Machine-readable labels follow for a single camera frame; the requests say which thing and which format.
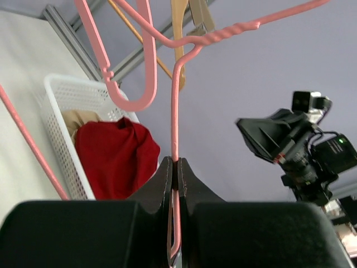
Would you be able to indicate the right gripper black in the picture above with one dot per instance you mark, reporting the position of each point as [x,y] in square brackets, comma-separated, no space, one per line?
[260,135]

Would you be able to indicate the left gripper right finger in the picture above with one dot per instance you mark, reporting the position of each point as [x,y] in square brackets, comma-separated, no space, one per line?
[217,233]

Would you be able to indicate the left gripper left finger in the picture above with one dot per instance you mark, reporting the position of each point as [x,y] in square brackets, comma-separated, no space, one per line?
[111,233]

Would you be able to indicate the red t shirt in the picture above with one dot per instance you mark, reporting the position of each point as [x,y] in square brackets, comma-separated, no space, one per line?
[117,157]

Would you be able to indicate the pink wire hanger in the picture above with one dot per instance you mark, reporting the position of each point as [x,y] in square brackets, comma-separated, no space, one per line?
[142,15]

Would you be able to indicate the beige t shirt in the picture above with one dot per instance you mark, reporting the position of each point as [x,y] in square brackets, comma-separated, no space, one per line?
[74,119]

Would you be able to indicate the pink plastic hanger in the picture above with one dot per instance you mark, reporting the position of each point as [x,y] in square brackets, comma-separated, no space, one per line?
[149,59]

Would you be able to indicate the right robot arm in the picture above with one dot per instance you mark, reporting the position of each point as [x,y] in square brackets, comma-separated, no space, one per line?
[317,165]

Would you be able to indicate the tan clip hanger near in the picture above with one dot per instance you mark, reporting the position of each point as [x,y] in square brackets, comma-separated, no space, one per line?
[201,17]

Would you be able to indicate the white plastic basket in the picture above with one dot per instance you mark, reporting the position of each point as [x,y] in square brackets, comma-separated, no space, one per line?
[68,104]

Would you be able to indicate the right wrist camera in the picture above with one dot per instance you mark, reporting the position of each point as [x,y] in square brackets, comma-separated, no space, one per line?
[304,101]

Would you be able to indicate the aluminium hanging rail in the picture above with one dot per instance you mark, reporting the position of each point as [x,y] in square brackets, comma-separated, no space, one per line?
[124,50]

